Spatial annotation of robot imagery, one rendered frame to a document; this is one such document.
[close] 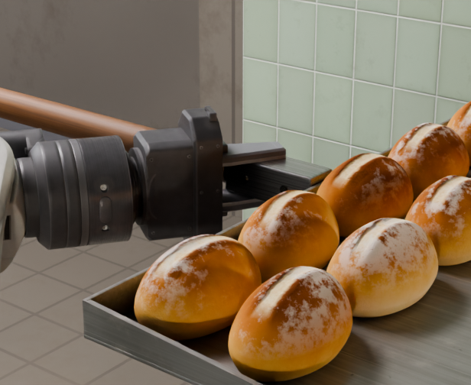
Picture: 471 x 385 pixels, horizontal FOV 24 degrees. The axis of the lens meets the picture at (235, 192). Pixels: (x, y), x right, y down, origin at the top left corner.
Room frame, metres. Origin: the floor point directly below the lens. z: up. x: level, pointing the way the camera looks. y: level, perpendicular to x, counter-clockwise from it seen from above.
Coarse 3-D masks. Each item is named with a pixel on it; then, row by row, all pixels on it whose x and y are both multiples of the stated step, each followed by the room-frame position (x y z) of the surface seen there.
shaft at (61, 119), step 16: (0, 96) 1.08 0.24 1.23; (16, 96) 1.07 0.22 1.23; (32, 96) 1.07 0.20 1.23; (0, 112) 1.08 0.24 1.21; (16, 112) 1.06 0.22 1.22; (32, 112) 1.05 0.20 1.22; (48, 112) 1.04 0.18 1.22; (64, 112) 1.03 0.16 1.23; (80, 112) 1.02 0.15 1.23; (48, 128) 1.03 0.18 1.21; (64, 128) 1.02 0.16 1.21; (80, 128) 1.00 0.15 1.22; (96, 128) 0.99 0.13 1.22; (112, 128) 0.98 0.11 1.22; (128, 128) 0.98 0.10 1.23; (144, 128) 0.97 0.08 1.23; (128, 144) 0.97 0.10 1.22
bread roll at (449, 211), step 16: (448, 176) 0.78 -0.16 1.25; (464, 176) 0.80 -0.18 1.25; (432, 192) 0.76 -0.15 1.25; (448, 192) 0.76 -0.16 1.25; (464, 192) 0.76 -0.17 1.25; (416, 208) 0.76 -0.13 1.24; (432, 208) 0.75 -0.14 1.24; (448, 208) 0.75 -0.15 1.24; (464, 208) 0.75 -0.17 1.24; (432, 224) 0.74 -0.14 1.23; (448, 224) 0.74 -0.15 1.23; (464, 224) 0.74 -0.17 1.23; (432, 240) 0.74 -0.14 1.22; (448, 240) 0.73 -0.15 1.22; (464, 240) 0.74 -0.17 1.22; (448, 256) 0.73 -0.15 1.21; (464, 256) 0.74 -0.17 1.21
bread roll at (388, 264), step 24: (360, 240) 0.68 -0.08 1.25; (384, 240) 0.67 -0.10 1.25; (408, 240) 0.68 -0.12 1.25; (336, 264) 0.67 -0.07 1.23; (360, 264) 0.66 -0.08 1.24; (384, 264) 0.66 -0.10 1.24; (408, 264) 0.67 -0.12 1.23; (432, 264) 0.69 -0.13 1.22; (360, 288) 0.65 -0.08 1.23; (384, 288) 0.65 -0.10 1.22; (408, 288) 0.66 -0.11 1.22; (360, 312) 0.65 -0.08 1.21; (384, 312) 0.66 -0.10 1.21
